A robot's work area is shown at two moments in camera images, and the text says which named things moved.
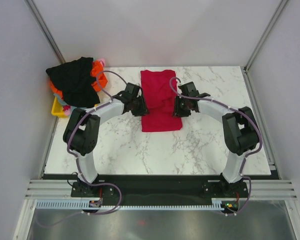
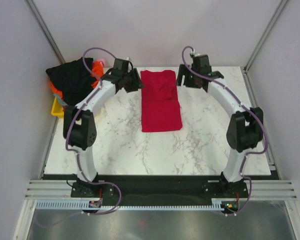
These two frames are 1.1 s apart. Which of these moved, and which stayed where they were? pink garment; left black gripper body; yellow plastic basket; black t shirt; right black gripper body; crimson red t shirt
Moved: right black gripper body; left black gripper body
Stayed: yellow plastic basket; crimson red t shirt; black t shirt; pink garment
